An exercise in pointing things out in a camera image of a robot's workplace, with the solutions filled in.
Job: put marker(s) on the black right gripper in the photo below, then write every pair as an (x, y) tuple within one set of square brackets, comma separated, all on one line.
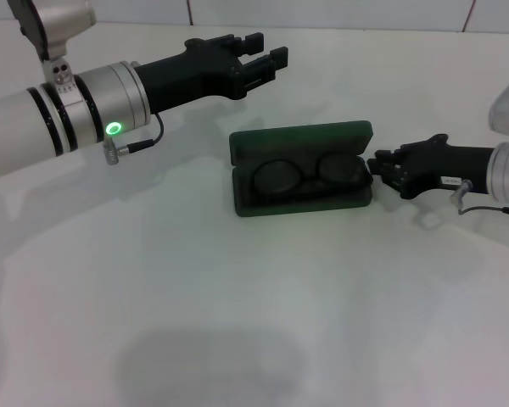
[(449, 169)]

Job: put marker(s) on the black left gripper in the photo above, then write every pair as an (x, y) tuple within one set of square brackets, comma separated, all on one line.
[(186, 80)]

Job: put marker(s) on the green glasses case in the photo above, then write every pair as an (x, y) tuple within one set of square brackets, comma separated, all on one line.
[(301, 135)]

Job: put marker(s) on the black glasses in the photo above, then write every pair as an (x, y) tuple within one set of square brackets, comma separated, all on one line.
[(277, 178)]

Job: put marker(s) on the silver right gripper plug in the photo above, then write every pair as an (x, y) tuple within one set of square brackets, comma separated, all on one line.
[(461, 190)]

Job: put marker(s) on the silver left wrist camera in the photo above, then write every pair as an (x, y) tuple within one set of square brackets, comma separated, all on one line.
[(59, 21)]

